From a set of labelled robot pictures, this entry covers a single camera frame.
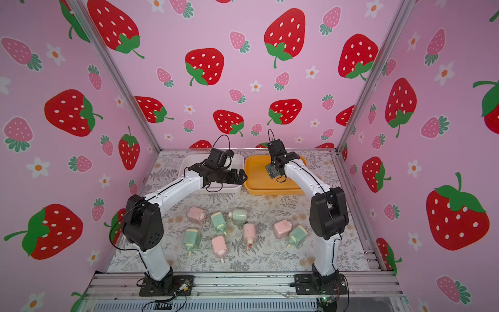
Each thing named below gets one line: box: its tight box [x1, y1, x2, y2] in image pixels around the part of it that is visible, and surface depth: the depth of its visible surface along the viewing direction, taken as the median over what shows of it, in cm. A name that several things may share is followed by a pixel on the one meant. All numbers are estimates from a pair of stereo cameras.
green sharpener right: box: [285, 224, 308, 248], surface depth 82 cm
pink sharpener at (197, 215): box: [187, 206, 207, 225], surface depth 88 cm
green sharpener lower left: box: [183, 228, 202, 257], surface depth 82 cm
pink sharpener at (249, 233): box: [243, 222, 257, 250], surface depth 81 cm
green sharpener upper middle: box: [210, 211, 228, 237], surface depth 86 cm
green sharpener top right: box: [226, 208, 248, 223], surface depth 87 cm
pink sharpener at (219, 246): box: [211, 235, 229, 264], surface depth 80 cm
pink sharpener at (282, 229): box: [273, 219, 293, 240], surface depth 84 cm
